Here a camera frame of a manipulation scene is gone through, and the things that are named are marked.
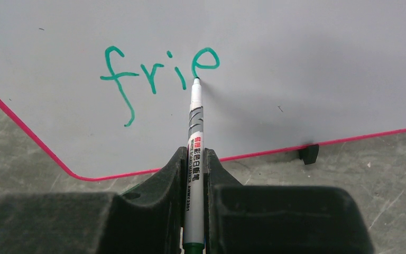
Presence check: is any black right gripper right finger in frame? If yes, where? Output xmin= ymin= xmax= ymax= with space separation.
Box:
xmin=204 ymin=149 xmax=374 ymax=253

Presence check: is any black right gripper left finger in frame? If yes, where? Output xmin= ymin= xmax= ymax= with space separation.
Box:
xmin=0 ymin=147 xmax=187 ymax=253

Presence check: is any green white marker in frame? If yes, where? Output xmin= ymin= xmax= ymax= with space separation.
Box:
xmin=182 ymin=77 xmax=205 ymax=253

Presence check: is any pink-framed whiteboard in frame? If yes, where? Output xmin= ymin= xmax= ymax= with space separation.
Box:
xmin=0 ymin=1 xmax=406 ymax=180

